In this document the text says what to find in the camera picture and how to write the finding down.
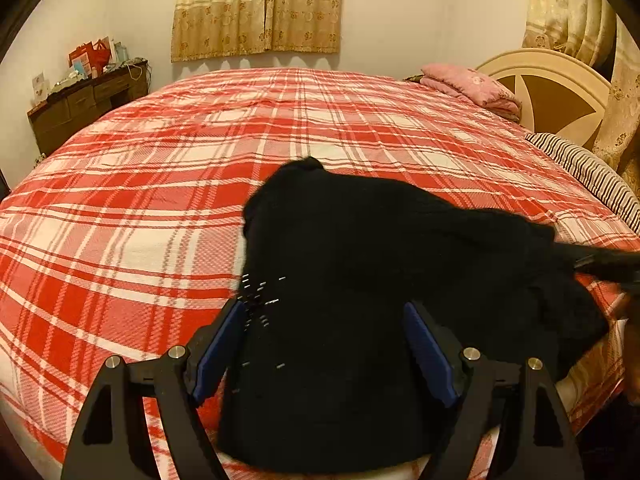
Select black pants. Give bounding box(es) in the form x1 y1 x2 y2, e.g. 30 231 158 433
217 158 608 474

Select right hand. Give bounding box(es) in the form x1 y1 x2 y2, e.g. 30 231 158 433
615 294 640 405

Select striped pillow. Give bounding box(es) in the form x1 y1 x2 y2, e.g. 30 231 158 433
525 132 640 233

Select cream wooden headboard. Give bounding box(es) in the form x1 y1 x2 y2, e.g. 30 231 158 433
477 48 611 150

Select red plaid bed sheet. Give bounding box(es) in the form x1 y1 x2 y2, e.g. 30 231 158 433
1 68 639 479

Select pink folded blanket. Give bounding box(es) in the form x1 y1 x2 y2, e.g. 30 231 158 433
420 63 522 124

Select beige side curtain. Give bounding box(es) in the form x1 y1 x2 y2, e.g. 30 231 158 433
522 0 639 192

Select dark wooden desk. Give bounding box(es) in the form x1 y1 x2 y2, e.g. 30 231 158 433
27 58 150 156

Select white photo card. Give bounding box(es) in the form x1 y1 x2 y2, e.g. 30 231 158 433
32 73 49 102

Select red gift bag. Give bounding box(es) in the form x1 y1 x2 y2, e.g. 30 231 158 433
68 37 112 78

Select beige window curtain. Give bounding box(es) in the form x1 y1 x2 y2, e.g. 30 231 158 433
170 0 342 63

